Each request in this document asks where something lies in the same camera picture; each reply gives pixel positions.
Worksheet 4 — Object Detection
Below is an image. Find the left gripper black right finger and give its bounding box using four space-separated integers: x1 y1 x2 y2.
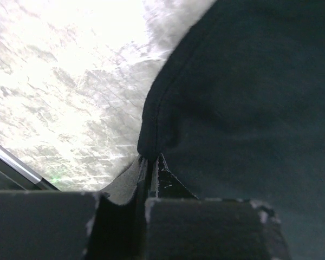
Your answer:
145 156 290 259

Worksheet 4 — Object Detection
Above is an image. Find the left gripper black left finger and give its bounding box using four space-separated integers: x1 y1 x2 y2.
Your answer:
0 157 148 259

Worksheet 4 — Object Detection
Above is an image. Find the black t shirt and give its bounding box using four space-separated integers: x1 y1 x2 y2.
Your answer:
138 1 325 259

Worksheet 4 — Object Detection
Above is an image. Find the aluminium extrusion rail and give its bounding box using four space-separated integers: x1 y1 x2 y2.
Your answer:
0 145 58 191

